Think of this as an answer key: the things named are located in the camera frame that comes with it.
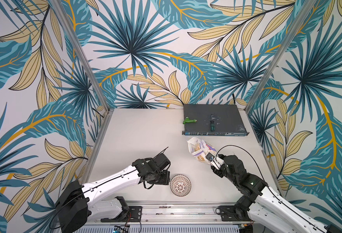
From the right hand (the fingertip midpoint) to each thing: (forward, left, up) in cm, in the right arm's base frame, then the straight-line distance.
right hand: (209, 159), depth 77 cm
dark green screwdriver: (+31, -10, -8) cm, 33 cm away
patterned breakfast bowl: (-9, +16, -13) cm, 23 cm away
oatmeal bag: (-1, +8, +14) cm, 16 cm away
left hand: (-9, +24, -7) cm, 27 cm away
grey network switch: (+37, -24, -11) cm, 45 cm away
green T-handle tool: (+35, +8, -9) cm, 37 cm away
